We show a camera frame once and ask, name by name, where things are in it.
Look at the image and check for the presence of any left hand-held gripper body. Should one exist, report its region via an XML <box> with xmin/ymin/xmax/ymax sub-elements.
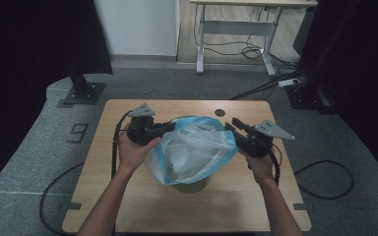
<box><xmin>125</xmin><ymin>102</ymin><xmax>165</xmax><ymax>147</ymax></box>

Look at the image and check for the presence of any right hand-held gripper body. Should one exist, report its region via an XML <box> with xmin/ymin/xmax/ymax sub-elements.
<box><xmin>238</xmin><ymin>118</ymin><xmax>295</xmax><ymax>158</ymax></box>

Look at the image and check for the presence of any translucent blue-banded plastic bag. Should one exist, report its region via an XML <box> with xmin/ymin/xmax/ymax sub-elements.
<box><xmin>144</xmin><ymin>114</ymin><xmax>241</xmax><ymax>187</ymax></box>

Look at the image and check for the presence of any olive grey trash bin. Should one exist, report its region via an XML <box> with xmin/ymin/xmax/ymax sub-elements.
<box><xmin>171</xmin><ymin>175</ymin><xmax>212</xmax><ymax>195</ymax></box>

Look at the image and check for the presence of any person's left hand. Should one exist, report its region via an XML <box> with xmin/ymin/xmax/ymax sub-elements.
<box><xmin>116</xmin><ymin>130</ymin><xmax>162</xmax><ymax>177</ymax></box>

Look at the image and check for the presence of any person's right hand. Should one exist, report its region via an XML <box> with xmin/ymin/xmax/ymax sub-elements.
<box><xmin>240</xmin><ymin>148</ymin><xmax>278</xmax><ymax>187</ymax></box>

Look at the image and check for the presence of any white power strip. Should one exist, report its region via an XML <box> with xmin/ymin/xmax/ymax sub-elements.
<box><xmin>278</xmin><ymin>78</ymin><xmax>301</xmax><ymax>89</ymax></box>

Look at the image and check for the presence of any left black stand base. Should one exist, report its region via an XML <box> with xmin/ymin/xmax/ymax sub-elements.
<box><xmin>63</xmin><ymin>63</ymin><xmax>108</xmax><ymax>106</ymax></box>

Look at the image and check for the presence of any black metal stand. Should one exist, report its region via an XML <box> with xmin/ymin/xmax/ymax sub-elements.
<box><xmin>284</xmin><ymin>0</ymin><xmax>340</xmax><ymax>115</ymax></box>

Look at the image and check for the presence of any dark curtain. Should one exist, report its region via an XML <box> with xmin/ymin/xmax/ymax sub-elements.
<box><xmin>299</xmin><ymin>0</ymin><xmax>378</xmax><ymax>190</ymax></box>
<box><xmin>0</xmin><ymin>0</ymin><xmax>114</xmax><ymax>198</ymax></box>

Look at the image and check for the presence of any black cable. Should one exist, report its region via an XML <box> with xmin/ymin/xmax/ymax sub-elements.
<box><xmin>38</xmin><ymin>161</ymin><xmax>87</xmax><ymax>236</ymax></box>
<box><xmin>110</xmin><ymin>110</ymin><xmax>133</xmax><ymax>181</ymax></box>
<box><xmin>293</xmin><ymin>159</ymin><xmax>355</xmax><ymax>201</ymax></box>
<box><xmin>269</xmin><ymin>144</ymin><xmax>283</xmax><ymax>187</ymax></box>

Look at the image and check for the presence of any tangle of black cables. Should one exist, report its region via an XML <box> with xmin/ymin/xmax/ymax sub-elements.
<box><xmin>194</xmin><ymin>4</ymin><xmax>304</xmax><ymax>101</ymax></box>

